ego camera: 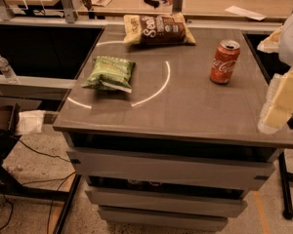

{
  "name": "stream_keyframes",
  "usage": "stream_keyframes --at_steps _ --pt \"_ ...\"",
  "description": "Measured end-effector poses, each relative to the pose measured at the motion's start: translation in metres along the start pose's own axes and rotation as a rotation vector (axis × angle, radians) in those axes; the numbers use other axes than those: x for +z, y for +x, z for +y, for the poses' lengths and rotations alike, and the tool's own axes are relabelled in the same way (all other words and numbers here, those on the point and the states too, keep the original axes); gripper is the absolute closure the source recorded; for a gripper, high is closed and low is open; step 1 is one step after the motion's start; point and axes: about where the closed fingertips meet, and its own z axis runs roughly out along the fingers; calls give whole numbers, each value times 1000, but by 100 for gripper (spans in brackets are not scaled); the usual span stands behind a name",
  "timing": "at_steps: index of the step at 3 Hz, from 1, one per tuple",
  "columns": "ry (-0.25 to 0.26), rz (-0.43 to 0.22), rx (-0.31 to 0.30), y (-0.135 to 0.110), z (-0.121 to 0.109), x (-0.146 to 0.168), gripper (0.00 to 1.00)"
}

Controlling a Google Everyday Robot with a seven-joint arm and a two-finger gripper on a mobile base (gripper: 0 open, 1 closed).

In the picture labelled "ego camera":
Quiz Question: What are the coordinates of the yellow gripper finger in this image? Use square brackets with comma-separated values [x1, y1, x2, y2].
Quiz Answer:
[257, 27, 282, 54]
[258, 67, 293, 135]

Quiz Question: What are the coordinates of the brown chip bag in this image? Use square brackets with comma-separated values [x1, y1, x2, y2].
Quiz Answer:
[124, 13, 195, 45]

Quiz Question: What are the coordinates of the red coke can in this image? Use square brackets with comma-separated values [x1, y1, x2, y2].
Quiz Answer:
[210, 39, 240, 84]

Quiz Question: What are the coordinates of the green chip bag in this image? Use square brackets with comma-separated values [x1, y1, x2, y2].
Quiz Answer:
[82, 56, 135, 93]

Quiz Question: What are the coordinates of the white paper sheet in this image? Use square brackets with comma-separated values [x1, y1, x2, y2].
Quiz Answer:
[226, 6, 266, 20]

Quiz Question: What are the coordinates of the grey drawer cabinet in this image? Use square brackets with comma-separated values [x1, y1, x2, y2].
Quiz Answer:
[52, 23, 293, 232]

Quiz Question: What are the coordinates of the black glasses case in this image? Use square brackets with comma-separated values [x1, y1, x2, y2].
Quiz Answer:
[144, 0, 169, 8]

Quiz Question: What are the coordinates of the middle grey drawer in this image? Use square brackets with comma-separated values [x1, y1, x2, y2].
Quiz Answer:
[86, 187, 247, 217]

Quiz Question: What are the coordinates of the grey drawer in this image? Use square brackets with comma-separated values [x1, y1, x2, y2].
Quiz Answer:
[67, 147, 274, 190]
[98, 207, 228, 232]
[86, 187, 247, 217]

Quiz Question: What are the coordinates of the paper note on desk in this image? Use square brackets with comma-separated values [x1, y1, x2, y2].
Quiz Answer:
[92, 0, 112, 7]

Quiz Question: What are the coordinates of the top grey drawer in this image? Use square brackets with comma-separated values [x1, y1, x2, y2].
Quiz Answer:
[67, 147, 274, 190]

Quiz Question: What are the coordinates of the bottom grey drawer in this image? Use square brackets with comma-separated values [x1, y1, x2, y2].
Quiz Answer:
[98, 207, 228, 232]

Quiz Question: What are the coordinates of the clear plastic water bottle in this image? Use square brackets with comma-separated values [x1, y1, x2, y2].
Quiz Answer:
[0, 55, 19, 84]

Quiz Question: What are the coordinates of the black floor cable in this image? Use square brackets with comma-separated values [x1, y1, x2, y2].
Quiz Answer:
[0, 138, 77, 234]

